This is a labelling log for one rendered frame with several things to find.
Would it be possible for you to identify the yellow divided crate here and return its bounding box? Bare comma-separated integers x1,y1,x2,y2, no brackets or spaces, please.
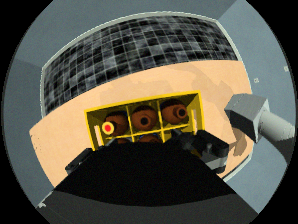
84,90,205,151

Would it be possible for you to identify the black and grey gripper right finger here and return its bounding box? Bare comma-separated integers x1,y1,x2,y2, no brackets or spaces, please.
164,128,229,174

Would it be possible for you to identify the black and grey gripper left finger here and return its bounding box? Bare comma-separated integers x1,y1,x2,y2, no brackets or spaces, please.
65,138,118,174

